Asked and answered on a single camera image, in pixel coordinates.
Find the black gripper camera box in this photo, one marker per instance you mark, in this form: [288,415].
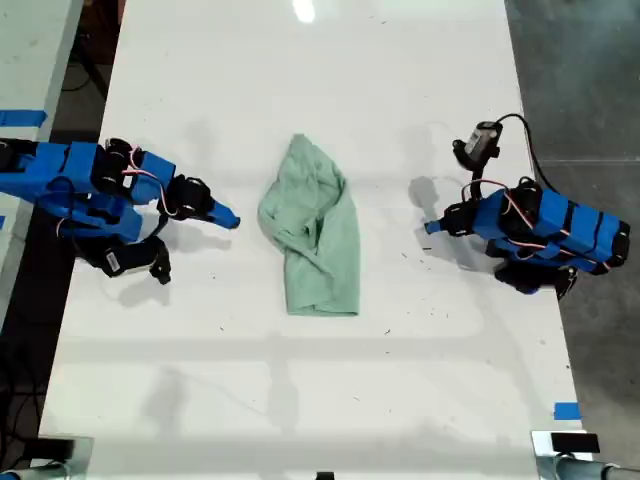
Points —
[480,142]
[132,257]

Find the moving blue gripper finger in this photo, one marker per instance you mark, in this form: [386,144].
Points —
[437,227]
[224,214]

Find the short blue tape strip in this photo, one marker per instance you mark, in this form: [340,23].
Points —
[567,411]

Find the silver metal clamp plate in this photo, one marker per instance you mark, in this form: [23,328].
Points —
[82,462]
[541,455]

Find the grey metal pipe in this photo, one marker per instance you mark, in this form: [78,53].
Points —
[585,470]
[30,472]

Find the small black box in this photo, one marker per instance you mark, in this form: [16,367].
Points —
[50,448]
[575,443]

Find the pale green T-shirt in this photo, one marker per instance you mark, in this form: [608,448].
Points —
[320,240]

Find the black camera stalk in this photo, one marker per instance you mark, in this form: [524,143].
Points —
[477,182]
[159,227]

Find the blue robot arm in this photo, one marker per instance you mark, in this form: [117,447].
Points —
[80,170]
[565,230]

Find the long blue tape strip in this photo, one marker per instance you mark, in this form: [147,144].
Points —
[22,118]

